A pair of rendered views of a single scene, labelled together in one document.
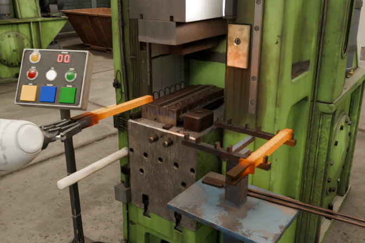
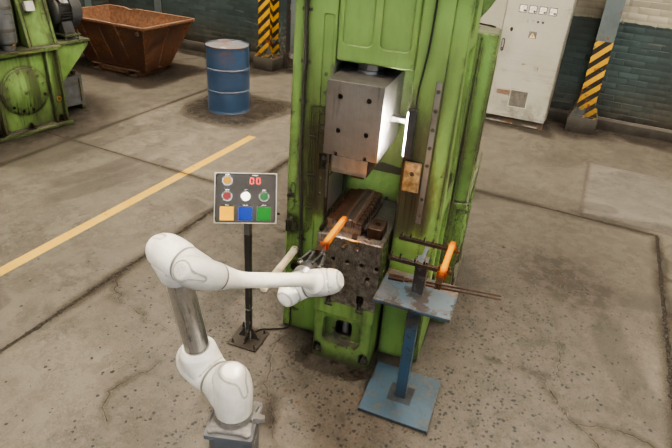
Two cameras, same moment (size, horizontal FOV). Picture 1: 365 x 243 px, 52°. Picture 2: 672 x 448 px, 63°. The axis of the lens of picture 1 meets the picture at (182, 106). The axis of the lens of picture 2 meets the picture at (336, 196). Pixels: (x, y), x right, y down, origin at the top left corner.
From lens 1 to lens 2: 1.63 m
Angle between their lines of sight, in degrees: 18
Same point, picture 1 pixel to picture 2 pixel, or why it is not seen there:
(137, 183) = not seen: hidden behind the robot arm
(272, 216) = (444, 299)
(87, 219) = (239, 310)
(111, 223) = (264, 310)
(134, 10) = (328, 148)
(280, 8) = (445, 155)
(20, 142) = (339, 283)
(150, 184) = not seen: hidden behind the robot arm
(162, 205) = (345, 295)
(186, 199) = (384, 293)
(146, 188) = not seen: hidden behind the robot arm
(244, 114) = (412, 224)
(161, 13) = (354, 154)
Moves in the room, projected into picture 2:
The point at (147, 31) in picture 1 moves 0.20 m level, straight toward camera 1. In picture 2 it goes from (340, 164) to (354, 181)
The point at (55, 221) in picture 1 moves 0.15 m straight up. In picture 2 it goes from (208, 314) to (207, 297)
